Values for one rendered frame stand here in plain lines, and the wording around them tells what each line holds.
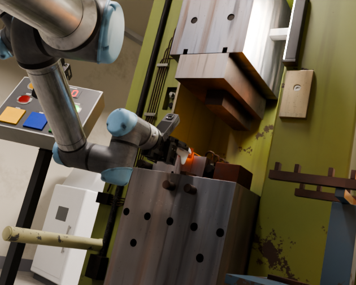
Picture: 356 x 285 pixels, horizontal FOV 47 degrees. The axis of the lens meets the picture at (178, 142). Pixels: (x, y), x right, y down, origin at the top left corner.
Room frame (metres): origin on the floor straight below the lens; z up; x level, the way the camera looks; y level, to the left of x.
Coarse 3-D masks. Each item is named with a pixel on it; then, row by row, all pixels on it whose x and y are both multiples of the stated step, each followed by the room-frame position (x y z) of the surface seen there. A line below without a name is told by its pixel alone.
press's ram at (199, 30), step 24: (192, 0) 1.40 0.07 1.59; (216, 0) 1.34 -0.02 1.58; (240, 0) 1.29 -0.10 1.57; (264, 0) 1.34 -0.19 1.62; (192, 24) 1.39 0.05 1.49; (216, 24) 1.33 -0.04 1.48; (240, 24) 1.28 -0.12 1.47; (264, 24) 1.37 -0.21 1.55; (288, 24) 1.58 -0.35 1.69; (192, 48) 1.37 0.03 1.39; (216, 48) 1.32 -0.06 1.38; (240, 48) 1.27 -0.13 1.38; (264, 48) 1.41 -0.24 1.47; (264, 72) 1.45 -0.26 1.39; (264, 96) 1.62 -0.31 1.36
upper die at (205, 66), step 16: (192, 64) 1.37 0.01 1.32; (208, 64) 1.33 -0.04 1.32; (224, 64) 1.30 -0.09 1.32; (192, 80) 1.38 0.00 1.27; (208, 80) 1.35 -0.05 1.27; (224, 80) 1.31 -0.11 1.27; (240, 80) 1.40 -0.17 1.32; (240, 96) 1.43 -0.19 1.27; (256, 96) 1.55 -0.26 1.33; (256, 112) 1.57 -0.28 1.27
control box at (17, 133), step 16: (16, 96) 1.52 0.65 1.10; (32, 96) 1.52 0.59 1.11; (80, 96) 1.52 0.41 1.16; (96, 96) 1.52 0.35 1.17; (0, 112) 1.48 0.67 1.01; (80, 112) 1.48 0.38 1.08; (96, 112) 1.53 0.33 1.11; (0, 128) 1.46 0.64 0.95; (16, 128) 1.43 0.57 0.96; (48, 128) 1.43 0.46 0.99; (32, 144) 1.48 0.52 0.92; (48, 144) 1.46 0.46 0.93
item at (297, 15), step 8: (296, 0) 1.29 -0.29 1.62; (304, 0) 1.28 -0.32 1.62; (296, 8) 1.29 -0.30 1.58; (304, 8) 1.27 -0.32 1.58; (296, 16) 1.29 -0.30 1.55; (304, 16) 1.28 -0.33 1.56; (296, 24) 1.28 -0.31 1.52; (304, 24) 1.30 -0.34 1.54; (288, 32) 1.30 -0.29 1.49; (296, 32) 1.28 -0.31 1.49; (288, 40) 1.29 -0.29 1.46; (296, 40) 1.28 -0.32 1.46; (288, 48) 1.29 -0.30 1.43; (296, 48) 1.27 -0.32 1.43; (288, 56) 1.29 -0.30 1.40; (296, 56) 1.28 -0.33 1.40; (288, 64) 1.30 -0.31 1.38; (296, 64) 1.29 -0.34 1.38
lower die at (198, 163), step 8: (176, 160) 1.35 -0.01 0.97; (192, 160) 1.32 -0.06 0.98; (200, 160) 1.30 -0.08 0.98; (208, 160) 1.30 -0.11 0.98; (152, 168) 1.40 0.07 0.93; (160, 168) 1.38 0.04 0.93; (168, 168) 1.36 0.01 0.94; (176, 168) 1.35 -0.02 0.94; (184, 168) 1.33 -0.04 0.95; (192, 168) 1.31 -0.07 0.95; (200, 168) 1.30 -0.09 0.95; (200, 176) 1.30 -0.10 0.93; (208, 176) 1.32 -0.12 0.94
